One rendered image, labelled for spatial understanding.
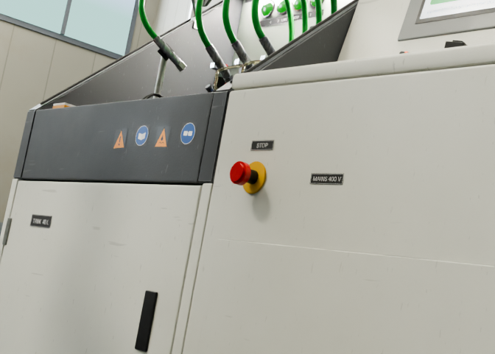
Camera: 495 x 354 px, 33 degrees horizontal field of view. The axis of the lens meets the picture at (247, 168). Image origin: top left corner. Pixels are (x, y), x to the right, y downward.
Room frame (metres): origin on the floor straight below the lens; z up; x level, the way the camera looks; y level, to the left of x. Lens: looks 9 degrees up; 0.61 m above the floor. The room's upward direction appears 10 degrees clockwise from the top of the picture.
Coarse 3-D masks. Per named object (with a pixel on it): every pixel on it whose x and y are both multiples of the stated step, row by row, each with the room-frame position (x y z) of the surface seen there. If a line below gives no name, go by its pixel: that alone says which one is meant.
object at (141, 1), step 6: (138, 0) 1.80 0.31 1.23; (144, 0) 1.80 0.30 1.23; (288, 0) 1.89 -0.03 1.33; (138, 6) 1.79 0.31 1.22; (288, 6) 1.90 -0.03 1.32; (144, 12) 1.80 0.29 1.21; (288, 12) 1.90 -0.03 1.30; (144, 18) 1.80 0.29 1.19; (288, 18) 1.90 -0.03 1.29; (144, 24) 1.80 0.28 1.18; (288, 24) 1.91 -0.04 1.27; (150, 30) 1.80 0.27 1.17; (294, 30) 1.91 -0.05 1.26; (150, 36) 1.81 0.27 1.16; (294, 36) 1.91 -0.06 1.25
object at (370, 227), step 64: (384, 0) 1.48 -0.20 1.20; (256, 128) 1.28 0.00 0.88; (320, 128) 1.18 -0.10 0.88; (384, 128) 1.09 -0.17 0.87; (448, 128) 1.02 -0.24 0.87; (320, 192) 1.16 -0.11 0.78; (384, 192) 1.08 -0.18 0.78; (448, 192) 1.01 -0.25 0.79; (256, 256) 1.24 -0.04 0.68; (320, 256) 1.15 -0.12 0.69; (384, 256) 1.07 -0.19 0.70; (448, 256) 1.00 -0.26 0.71; (192, 320) 1.33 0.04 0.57; (256, 320) 1.22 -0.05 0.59; (320, 320) 1.13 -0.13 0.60; (384, 320) 1.05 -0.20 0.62; (448, 320) 0.99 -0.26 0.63
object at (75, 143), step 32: (192, 96) 1.41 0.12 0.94; (32, 128) 1.83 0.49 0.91; (64, 128) 1.73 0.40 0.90; (96, 128) 1.63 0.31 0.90; (128, 128) 1.55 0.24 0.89; (32, 160) 1.81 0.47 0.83; (64, 160) 1.71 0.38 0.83; (96, 160) 1.61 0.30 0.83; (128, 160) 1.53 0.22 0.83; (160, 160) 1.46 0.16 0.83; (192, 160) 1.39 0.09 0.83
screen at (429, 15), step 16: (416, 0) 1.41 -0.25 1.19; (432, 0) 1.38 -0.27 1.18; (448, 0) 1.35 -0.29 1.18; (464, 0) 1.33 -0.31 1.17; (480, 0) 1.30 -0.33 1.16; (416, 16) 1.39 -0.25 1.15; (432, 16) 1.37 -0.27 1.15; (448, 16) 1.34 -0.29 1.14; (464, 16) 1.32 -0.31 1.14; (480, 16) 1.29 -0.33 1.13; (400, 32) 1.41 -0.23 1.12; (416, 32) 1.38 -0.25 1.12; (432, 32) 1.35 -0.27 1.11; (448, 32) 1.33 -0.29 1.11
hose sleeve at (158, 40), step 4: (156, 36) 1.81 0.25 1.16; (156, 40) 1.81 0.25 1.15; (160, 40) 1.81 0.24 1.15; (156, 44) 1.81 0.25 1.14; (160, 44) 1.81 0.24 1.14; (164, 44) 1.81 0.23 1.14; (160, 48) 1.82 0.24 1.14; (164, 48) 1.81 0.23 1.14; (168, 48) 1.81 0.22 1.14; (164, 52) 1.82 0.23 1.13; (168, 52) 1.82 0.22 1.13; (172, 52) 1.82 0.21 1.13; (168, 56) 1.82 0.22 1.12; (172, 56) 1.82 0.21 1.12; (176, 56) 1.82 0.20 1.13; (172, 60) 1.82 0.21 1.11; (176, 60) 1.82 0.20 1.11; (180, 60) 1.83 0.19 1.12; (176, 64) 1.83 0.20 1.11
